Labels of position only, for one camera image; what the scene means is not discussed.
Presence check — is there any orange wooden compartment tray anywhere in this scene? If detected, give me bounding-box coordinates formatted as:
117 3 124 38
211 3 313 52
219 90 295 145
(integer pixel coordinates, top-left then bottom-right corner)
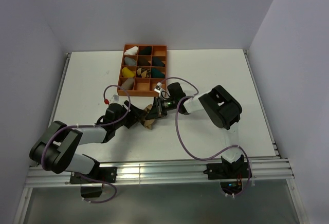
117 44 168 97

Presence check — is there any dark brown rolled sock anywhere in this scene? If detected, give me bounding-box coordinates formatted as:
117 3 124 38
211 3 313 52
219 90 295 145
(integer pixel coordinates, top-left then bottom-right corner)
137 56 151 66

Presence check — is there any teal rolled sock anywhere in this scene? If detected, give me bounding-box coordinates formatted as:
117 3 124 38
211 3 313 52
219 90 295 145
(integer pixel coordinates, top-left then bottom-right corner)
151 68 165 79
152 56 166 67

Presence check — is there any teal rolled sock lower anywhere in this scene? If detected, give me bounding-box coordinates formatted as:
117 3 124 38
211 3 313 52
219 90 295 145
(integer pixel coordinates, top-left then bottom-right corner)
151 68 165 79

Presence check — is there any aluminium table frame rail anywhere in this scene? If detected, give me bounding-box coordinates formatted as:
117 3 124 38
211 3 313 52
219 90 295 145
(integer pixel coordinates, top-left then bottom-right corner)
24 158 294 188

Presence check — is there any dark green rolled sock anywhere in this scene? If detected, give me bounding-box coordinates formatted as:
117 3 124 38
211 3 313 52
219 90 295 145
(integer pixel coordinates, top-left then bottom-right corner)
138 46 152 55

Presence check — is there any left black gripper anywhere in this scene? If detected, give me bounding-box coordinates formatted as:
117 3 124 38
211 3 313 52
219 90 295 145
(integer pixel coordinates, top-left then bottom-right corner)
114 100 145 129

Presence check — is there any argyle rolled sock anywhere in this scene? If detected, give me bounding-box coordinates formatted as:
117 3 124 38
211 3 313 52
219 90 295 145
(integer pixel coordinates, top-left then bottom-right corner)
136 67 151 78

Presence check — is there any tan sock with maroon cuff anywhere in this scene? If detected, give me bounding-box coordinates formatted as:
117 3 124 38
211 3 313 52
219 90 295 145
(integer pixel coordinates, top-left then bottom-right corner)
121 78 135 90

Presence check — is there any teal rolled sock upper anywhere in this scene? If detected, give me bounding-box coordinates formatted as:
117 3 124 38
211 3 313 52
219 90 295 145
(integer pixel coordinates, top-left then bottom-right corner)
152 56 166 67

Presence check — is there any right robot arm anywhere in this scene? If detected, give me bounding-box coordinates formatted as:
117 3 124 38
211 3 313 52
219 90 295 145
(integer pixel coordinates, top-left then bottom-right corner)
145 82 245 178

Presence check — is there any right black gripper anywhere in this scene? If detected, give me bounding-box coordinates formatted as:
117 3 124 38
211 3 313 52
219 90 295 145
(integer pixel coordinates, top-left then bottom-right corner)
147 96 178 121

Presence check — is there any yellow rolled sock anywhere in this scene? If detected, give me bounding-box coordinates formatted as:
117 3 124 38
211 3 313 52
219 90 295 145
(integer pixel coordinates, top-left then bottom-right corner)
121 67 136 78

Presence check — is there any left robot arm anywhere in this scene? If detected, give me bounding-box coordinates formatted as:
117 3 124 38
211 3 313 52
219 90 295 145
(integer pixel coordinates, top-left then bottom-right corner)
29 101 147 182

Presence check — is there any grey rolled sock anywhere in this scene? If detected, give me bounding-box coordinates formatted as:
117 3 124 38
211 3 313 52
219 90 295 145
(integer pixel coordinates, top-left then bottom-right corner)
124 57 137 66

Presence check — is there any white rolled sock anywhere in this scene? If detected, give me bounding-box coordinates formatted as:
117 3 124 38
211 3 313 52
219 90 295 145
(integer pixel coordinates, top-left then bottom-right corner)
124 46 139 55

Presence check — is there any brown argyle sock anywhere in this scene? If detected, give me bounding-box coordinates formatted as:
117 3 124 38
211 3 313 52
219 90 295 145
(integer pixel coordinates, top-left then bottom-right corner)
140 104 155 130

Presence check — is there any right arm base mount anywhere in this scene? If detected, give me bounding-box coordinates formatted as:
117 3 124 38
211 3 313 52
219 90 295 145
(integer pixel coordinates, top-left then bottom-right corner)
203 162 252 180

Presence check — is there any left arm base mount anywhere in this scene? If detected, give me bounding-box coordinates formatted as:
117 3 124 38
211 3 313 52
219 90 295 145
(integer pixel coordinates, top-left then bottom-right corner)
69 166 117 203

